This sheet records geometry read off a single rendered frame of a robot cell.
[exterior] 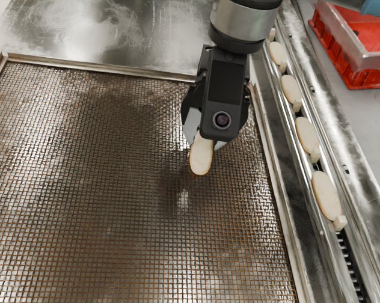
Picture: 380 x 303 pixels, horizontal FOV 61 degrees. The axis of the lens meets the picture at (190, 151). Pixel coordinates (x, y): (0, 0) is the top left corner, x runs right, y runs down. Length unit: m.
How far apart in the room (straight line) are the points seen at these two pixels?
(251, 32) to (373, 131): 0.48
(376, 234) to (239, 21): 0.39
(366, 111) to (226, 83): 0.50
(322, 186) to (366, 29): 0.64
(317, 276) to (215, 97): 0.33
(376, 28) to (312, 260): 0.78
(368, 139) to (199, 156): 0.40
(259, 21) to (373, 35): 0.76
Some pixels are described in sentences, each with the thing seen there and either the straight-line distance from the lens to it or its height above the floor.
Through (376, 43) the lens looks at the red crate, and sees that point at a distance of 1.08.
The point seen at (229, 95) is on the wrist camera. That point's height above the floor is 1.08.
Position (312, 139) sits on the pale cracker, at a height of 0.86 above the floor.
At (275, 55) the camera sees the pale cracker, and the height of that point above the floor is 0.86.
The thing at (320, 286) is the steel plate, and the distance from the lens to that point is 0.57.
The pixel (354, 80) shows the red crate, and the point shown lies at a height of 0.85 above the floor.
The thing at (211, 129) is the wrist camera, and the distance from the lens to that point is 0.38.
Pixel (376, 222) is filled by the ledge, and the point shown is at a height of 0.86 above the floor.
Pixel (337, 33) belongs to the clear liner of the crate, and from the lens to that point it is 0.92.
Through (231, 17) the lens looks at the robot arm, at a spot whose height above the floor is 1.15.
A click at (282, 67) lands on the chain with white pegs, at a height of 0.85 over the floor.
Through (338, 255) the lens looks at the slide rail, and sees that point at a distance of 0.57.
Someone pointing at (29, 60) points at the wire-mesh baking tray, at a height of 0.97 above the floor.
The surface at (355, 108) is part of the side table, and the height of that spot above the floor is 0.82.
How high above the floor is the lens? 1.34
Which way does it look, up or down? 51 degrees down
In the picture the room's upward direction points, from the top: straight up
